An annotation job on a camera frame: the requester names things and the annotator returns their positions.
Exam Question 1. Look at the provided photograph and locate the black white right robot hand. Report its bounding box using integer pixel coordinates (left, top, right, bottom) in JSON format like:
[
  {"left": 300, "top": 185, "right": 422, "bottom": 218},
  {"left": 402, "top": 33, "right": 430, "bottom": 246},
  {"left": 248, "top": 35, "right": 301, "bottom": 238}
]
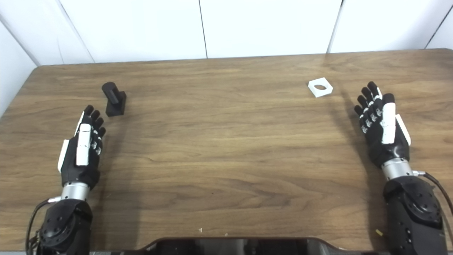
[{"left": 354, "top": 81, "right": 412, "bottom": 169}]

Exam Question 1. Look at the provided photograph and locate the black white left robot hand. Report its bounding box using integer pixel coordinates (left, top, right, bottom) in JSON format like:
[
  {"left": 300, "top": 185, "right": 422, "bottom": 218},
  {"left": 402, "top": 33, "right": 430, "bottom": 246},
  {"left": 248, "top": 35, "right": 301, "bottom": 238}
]
[{"left": 58, "top": 105, "right": 107, "bottom": 190}]

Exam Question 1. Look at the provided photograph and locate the black peg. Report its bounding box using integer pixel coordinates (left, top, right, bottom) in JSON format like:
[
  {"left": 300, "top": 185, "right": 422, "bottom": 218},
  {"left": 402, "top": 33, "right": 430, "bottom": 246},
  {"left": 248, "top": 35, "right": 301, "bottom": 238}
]
[{"left": 102, "top": 82, "right": 127, "bottom": 117}]

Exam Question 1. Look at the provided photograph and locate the white square piece with hole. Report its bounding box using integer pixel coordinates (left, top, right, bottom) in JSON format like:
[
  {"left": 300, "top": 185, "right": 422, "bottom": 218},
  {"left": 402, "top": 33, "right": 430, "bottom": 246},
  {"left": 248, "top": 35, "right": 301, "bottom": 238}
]
[{"left": 308, "top": 77, "right": 333, "bottom": 98}]

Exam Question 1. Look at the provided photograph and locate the black robot torso edge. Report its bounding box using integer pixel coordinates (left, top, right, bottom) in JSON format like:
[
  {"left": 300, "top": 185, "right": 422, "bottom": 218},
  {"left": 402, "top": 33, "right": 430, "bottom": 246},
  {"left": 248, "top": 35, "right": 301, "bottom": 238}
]
[{"left": 142, "top": 237, "right": 354, "bottom": 255}]

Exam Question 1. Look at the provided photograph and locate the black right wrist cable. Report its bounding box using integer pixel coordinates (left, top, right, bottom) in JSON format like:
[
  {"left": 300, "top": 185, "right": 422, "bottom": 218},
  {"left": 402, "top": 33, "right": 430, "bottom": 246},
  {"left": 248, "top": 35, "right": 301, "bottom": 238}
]
[{"left": 412, "top": 171, "right": 453, "bottom": 245}]

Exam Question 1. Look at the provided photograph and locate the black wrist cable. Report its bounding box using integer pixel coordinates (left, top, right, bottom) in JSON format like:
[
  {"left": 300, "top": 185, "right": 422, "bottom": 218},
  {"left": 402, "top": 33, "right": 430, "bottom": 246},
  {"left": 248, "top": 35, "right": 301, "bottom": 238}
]
[
  {"left": 412, "top": 171, "right": 453, "bottom": 245},
  {"left": 25, "top": 198, "right": 62, "bottom": 255}
]

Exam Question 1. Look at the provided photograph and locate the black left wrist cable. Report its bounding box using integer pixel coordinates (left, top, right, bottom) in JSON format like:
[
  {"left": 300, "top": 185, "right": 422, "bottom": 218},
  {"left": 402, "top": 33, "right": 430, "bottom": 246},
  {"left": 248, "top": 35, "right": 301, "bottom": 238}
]
[{"left": 25, "top": 198, "right": 62, "bottom": 255}]

